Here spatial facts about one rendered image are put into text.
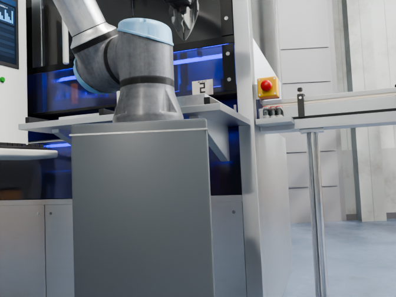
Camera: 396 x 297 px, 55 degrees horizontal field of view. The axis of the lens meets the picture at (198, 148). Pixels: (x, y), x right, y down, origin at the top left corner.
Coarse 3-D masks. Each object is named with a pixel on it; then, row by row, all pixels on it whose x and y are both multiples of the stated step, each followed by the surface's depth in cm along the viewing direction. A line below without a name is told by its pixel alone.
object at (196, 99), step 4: (184, 96) 111; (188, 96) 110; (192, 96) 110; (196, 96) 109; (200, 96) 109; (204, 96) 108; (208, 96) 111; (180, 100) 111; (184, 100) 110; (188, 100) 110; (192, 100) 110; (196, 100) 109; (200, 100) 109; (216, 100) 119; (180, 104) 111; (184, 104) 110; (188, 104) 110; (192, 104) 110; (196, 104) 109; (200, 104) 109; (224, 104) 127
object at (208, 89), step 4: (204, 80) 148; (208, 80) 148; (212, 80) 147; (192, 84) 150; (196, 84) 150; (200, 84) 149; (208, 84) 148; (212, 84) 147; (192, 88) 150; (196, 88) 149; (204, 88) 148; (208, 88) 148; (212, 88) 147; (192, 92) 150; (196, 92) 149; (208, 92) 148; (212, 92) 147
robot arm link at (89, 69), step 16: (64, 0) 82; (80, 0) 83; (64, 16) 84; (80, 16) 83; (96, 16) 85; (80, 32) 85; (96, 32) 84; (112, 32) 86; (80, 48) 85; (96, 48) 84; (80, 64) 88; (96, 64) 85; (80, 80) 91; (96, 80) 88; (112, 80) 85
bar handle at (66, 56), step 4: (64, 24) 163; (64, 28) 163; (64, 32) 163; (64, 36) 163; (64, 40) 163; (64, 44) 163; (64, 48) 163; (68, 48) 164; (64, 52) 163; (68, 52) 164; (64, 56) 162; (68, 56) 164; (72, 56) 167; (64, 60) 162; (68, 60) 163
